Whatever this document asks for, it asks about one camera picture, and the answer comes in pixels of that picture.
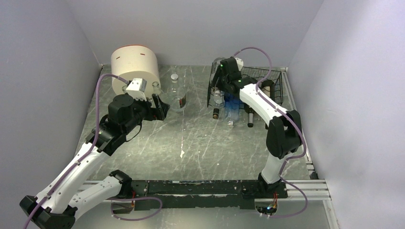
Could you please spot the cream cylindrical container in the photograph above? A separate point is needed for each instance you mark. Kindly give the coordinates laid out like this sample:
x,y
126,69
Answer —
x,y
136,61

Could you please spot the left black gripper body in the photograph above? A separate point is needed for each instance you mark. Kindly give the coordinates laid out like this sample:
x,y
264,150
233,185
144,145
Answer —
x,y
143,109

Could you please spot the clear bottle silver cap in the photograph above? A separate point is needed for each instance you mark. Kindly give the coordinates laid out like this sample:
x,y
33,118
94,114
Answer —
x,y
176,94

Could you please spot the clear open-neck glass bottle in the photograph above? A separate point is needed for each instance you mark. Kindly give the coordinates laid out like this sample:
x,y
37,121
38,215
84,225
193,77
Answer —
x,y
157,90

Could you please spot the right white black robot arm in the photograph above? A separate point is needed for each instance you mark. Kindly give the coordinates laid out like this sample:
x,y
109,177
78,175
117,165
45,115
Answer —
x,y
284,129

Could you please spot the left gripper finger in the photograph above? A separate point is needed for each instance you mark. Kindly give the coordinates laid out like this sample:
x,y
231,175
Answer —
x,y
157,111
165,106

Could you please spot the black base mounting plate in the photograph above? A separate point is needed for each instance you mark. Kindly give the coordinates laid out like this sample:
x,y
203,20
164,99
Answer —
x,y
200,194

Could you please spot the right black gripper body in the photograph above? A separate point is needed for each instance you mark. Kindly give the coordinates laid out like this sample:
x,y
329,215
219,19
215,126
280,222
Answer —
x,y
222,81

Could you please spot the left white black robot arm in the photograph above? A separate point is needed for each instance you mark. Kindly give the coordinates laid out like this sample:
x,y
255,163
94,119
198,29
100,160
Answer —
x,y
61,203

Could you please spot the clear bottle black gold label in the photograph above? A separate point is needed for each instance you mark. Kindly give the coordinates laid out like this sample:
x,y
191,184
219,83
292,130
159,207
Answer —
x,y
218,102

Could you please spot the clear bottle white cap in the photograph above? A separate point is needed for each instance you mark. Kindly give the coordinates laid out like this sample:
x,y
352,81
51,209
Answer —
x,y
215,65

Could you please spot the dark green wine bottle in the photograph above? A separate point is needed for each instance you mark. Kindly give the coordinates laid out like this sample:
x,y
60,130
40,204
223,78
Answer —
x,y
250,115

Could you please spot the black wire wine rack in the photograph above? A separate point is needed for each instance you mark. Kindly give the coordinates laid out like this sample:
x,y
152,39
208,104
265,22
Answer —
x,y
256,74

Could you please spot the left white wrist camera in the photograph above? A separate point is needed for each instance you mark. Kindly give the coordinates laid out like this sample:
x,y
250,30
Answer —
x,y
136,89

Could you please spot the olive wine bottle white label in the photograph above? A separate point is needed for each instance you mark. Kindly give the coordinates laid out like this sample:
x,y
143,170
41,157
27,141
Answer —
x,y
268,88

